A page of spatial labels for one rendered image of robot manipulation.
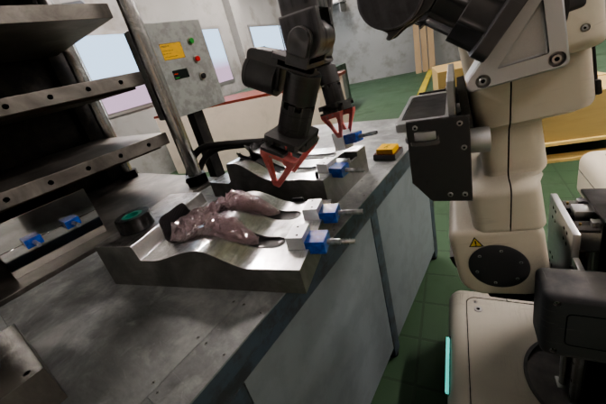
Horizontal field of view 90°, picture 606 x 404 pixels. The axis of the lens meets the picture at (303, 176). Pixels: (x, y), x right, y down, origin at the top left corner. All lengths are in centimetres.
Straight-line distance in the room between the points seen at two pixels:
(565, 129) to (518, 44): 255
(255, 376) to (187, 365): 17
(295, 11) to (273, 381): 69
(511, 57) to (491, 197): 29
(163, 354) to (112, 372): 8
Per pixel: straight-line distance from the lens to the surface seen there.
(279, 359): 75
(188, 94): 157
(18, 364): 70
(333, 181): 83
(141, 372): 63
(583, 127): 303
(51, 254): 130
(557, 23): 45
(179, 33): 163
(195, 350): 60
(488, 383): 111
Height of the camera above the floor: 120
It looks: 21 degrees down
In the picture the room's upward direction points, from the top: 15 degrees counter-clockwise
